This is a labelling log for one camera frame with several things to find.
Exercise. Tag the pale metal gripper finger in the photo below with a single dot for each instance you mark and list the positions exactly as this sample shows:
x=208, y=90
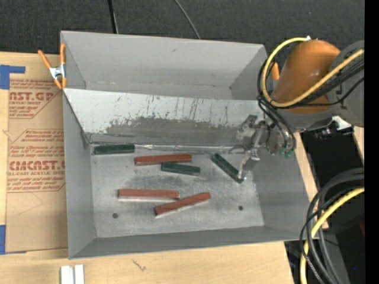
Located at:
x=245, y=132
x=250, y=163

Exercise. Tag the dark green flat block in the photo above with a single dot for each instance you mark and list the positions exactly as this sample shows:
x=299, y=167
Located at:
x=114, y=149
x=180, y=168
x=226, y=167

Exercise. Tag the red-brown flat block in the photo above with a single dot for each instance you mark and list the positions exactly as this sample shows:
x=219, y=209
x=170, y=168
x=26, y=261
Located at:
x=182, y=203
x=148, y=193
x=163, y=159

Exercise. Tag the grey metal bin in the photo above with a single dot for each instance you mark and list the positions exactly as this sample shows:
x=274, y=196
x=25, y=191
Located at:
x=177, y=214

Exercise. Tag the brown cardboard board, red print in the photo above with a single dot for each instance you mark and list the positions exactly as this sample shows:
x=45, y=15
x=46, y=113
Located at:
x=32, y=211

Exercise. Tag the black cylinder on white bracket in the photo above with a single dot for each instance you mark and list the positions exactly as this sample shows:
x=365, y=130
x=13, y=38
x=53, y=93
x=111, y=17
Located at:
x=340, y=123

